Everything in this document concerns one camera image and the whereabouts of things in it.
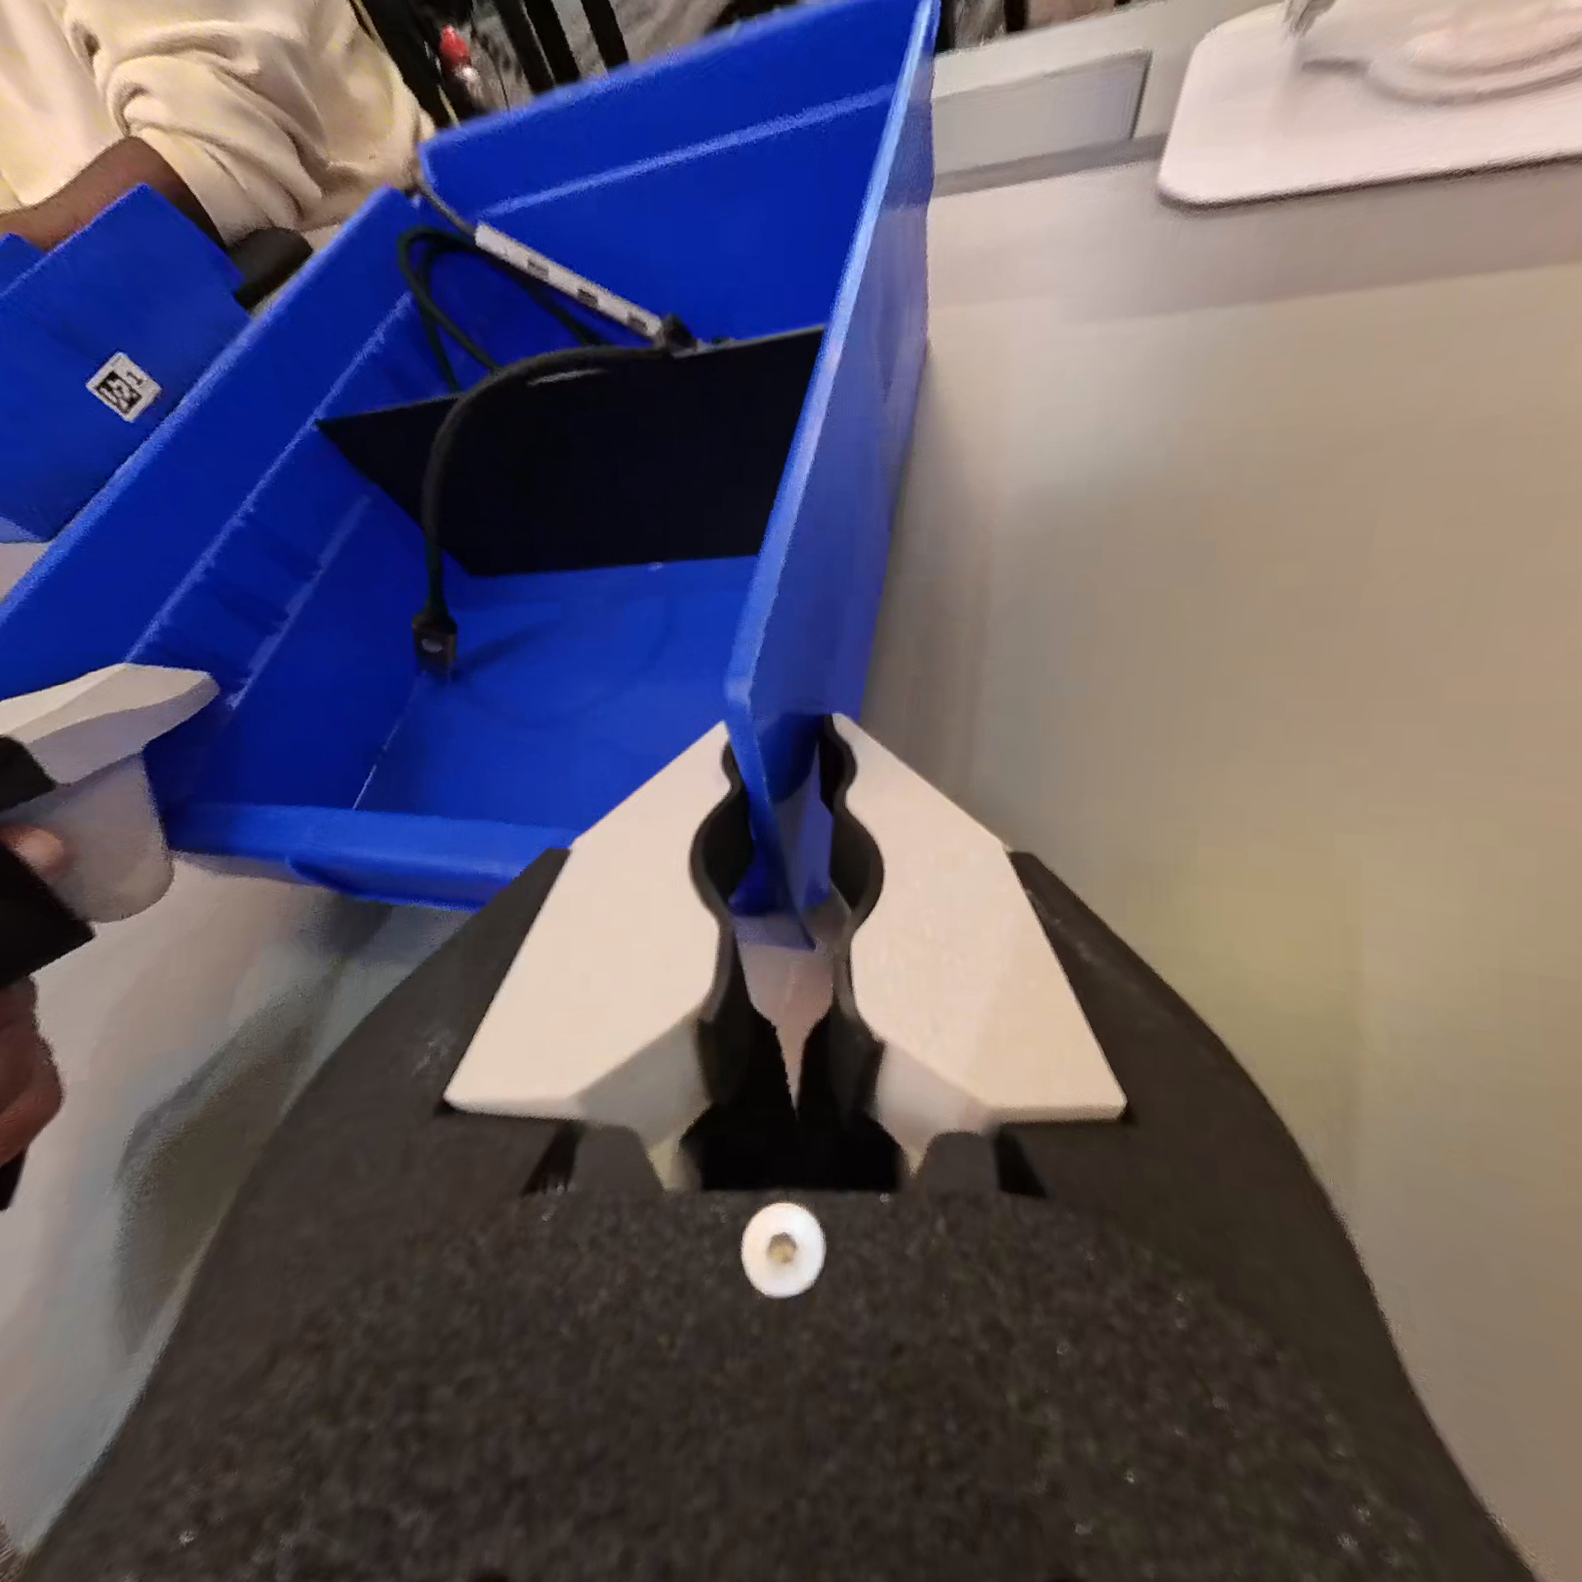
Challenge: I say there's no person's left hand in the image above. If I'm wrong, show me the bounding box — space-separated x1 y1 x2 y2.
0 826 71 1174

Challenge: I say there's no thick black cable black plug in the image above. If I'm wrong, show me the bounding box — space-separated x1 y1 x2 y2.
414 344 694 685

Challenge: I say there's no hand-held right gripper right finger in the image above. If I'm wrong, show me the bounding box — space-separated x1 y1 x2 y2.
801 713 1133 1174

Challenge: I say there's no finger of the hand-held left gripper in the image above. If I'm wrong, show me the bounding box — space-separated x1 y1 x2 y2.
0 668 225 925

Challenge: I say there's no black divider of blue bin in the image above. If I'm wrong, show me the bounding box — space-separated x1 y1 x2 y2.
315 327 828 581

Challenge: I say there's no silver hub with black cable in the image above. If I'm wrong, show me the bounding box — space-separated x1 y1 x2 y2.
398 174 701 380

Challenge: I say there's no white stand base with post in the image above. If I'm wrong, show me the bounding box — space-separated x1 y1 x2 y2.
1156 0 1582 210

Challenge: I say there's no blue plastic bin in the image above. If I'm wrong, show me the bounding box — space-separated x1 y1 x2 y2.
0 0 945 955
0 184 256 546

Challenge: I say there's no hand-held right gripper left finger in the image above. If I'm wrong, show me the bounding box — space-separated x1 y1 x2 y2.
440 721 796 1192

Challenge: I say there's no clear round disc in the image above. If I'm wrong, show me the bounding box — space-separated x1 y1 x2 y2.
1286 0 1582 105

